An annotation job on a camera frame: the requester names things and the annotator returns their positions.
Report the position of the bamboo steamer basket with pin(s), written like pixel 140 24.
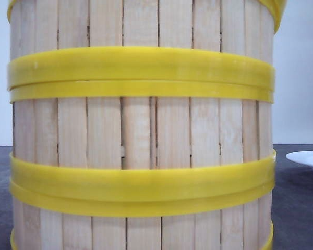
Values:
pixel 107 142
pixel 66 49
pixel 245 226

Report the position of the white plate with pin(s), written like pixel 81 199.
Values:
pixel 301 157

